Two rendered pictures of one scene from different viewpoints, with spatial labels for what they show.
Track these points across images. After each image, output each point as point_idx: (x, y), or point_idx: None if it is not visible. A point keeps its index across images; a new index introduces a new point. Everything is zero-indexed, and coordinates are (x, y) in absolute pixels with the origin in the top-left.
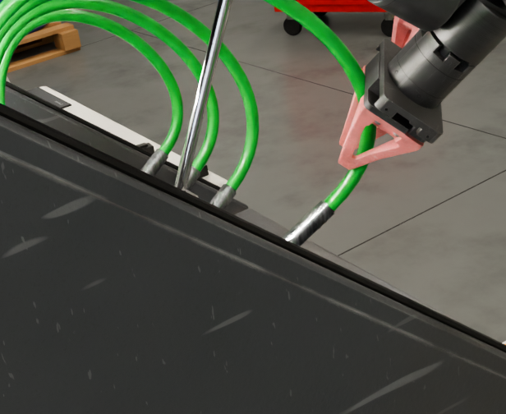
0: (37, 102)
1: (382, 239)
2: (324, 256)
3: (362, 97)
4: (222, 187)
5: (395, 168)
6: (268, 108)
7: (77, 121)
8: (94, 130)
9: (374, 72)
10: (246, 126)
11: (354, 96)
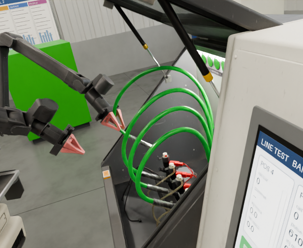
0: (196, 178)
1: None
2: (114, 225)
3: (117, 109)
4: (143, 171)
5: None
6: None
7: (182, 196)
8: (176, 203)
9: (112, 107)
10: (127, 161)
11: (114, 117)
